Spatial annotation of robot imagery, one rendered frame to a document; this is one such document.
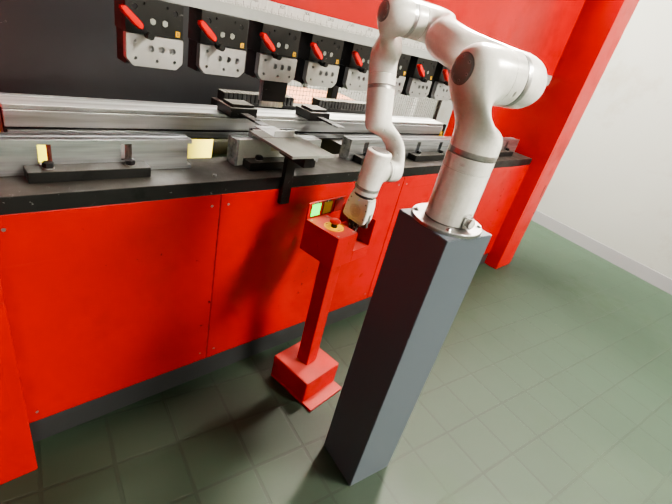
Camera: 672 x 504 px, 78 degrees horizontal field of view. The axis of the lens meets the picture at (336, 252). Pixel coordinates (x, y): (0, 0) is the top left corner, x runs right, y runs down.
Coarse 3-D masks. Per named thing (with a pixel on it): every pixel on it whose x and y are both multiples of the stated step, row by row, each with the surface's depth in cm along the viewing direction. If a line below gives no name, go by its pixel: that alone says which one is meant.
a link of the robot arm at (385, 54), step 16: (384, 0) 111; (400, 0) 110; (416, 0) 112; (384, 16) 112; (400, 16) 110; (416, 16) 112; (384, 32) 115; (400, 32) 114; (384, 48) 123; (400, 48) 126; (384, 64) 128; (368, 80) 132; (384, 80) 129
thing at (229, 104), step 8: (224, 104) 162; (232, 104) 160; (240, 104) 162; (248, 104) 165; (224, 112) 163; (232, 112) 160; (240, 112) 162; (248, 112) 165; (256, 112) 167; (256, 120) 158
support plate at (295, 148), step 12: (252, 132) 144; (264, 132) 147; (276, 144) 138; (288, 144) 141; (300, 144) 144; (312, 144) 148; (288, 156) 132; (300, 156) 132; (312, 156) 136; (324, 156) 139
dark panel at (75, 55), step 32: (0, 0) 126; (32, 0) 131; (64, 0) 136; (96, 0) 141; (0, 32) 130; (32, 32) 135; (64, 32) 140; (96, 32) 146; (0, 64) 133; (32, 64) 139; (64, 64) 144; (96, 64) 150; (128, 64) 157; (96, 96) 155; (128, 96) 162; (160, 96) 170; (192, 96) 179
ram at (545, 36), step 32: (192, 0) 112; (288, 0) 129; (320, 0) 136; (352, 0) 144; (448, 0) 175; (480, 0) 189; (512, 0) 204; (544, 0) 223; (576, 0) 245; (320, 32) 142; (480, 32) 200; (512, 32) 218; (544, 32) 239; (544, 64) 258
